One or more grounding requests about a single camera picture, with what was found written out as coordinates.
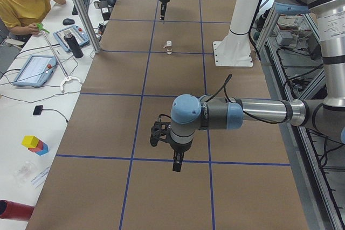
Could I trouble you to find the white PPR valve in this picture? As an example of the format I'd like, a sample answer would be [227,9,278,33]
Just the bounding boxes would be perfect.
[163,40,173,55]

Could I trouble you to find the blue teach pendant far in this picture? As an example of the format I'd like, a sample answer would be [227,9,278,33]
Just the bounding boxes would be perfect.
[53,25,89,53]

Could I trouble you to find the blue teach pendant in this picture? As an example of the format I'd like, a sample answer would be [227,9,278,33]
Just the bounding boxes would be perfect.
[53,25,89,53]
[12,55,57,87]

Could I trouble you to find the black computer mouse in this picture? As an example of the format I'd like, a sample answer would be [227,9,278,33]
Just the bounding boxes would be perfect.
[63,18,75,26]

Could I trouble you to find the black water bottle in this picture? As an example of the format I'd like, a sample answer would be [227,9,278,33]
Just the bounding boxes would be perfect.
[64,31,84,58]

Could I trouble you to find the reacher grabber tool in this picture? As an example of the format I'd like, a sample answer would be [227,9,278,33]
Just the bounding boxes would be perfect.
[36,23,81,94]

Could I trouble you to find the person in yellow shirt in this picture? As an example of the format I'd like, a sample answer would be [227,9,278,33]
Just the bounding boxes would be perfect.
[1,0,66,36]

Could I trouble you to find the blue teach pendant near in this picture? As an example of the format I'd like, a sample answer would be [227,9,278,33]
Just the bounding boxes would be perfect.
[12,55,57,87]

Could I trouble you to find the coloured toy blocks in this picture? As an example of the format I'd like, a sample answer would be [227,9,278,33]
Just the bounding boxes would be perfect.
[22,135,49,156]

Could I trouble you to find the small black device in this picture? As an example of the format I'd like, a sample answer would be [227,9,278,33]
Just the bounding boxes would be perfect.
[33,105,43,116]

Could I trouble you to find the red cylinder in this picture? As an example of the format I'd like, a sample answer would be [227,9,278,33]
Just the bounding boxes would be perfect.
[1,200,35,221]

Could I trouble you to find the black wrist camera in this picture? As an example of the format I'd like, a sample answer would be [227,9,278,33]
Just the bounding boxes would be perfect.
[150,121,171,147]

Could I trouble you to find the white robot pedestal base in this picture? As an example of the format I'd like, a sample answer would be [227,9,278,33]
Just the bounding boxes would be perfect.
[213,0,261,67]

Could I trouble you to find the aluminium frame post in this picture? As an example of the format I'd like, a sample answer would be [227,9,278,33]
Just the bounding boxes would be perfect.
[72,0,100,54]

